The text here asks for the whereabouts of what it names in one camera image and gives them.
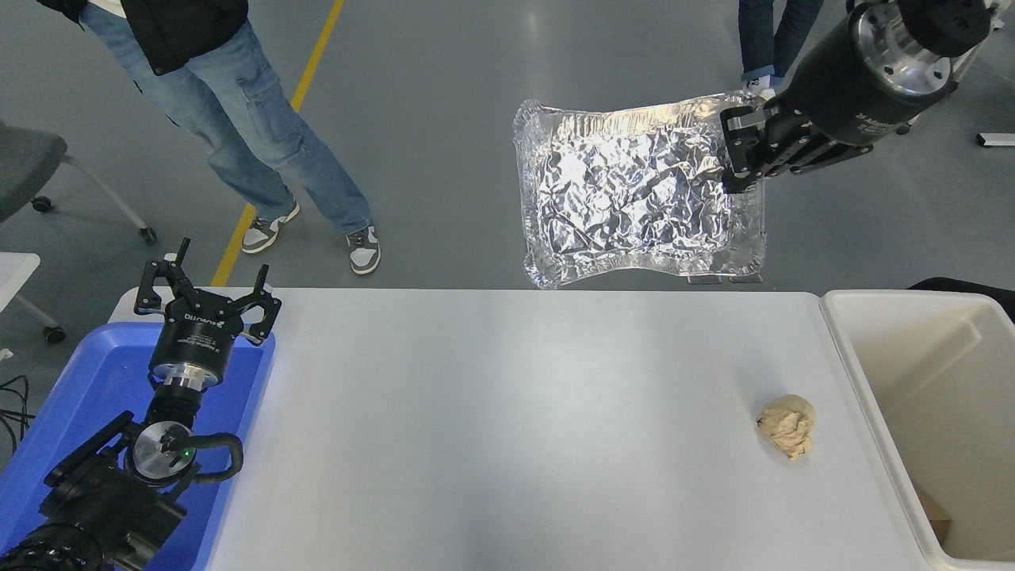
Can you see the person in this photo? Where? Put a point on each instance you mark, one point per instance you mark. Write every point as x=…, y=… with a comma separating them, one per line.
x=757, y=32

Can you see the crumpled tan paper ball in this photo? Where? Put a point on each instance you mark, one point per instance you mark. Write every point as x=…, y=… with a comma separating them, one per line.
x=787, y=428

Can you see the white bar on floor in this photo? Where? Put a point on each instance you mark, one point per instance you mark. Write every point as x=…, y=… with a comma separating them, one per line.
x=995, y=140

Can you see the large pale plastic bin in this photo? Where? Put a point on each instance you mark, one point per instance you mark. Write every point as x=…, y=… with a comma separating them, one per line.
x=936, y=381

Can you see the silver foil tray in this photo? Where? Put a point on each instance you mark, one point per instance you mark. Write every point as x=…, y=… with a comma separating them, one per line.
x=626, y=190

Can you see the brown cardboard piece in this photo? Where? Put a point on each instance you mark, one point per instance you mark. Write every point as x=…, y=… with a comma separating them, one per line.
x=934, y=515

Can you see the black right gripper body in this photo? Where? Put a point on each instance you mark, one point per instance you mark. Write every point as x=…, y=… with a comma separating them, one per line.
x=833, y=87

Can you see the dark object behind bin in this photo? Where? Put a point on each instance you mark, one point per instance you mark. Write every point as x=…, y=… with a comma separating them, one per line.
x=967, y=289

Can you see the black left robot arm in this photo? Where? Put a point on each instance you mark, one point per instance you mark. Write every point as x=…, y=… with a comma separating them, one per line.
x=95, y=500

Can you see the blue plastic tray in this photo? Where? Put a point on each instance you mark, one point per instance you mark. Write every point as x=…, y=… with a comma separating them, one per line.
x=103, y=388

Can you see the grey office chair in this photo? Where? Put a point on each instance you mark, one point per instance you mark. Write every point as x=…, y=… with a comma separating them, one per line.
x=24, y=166

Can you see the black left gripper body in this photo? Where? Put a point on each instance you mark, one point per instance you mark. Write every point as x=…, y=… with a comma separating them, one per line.
x=194, y=337

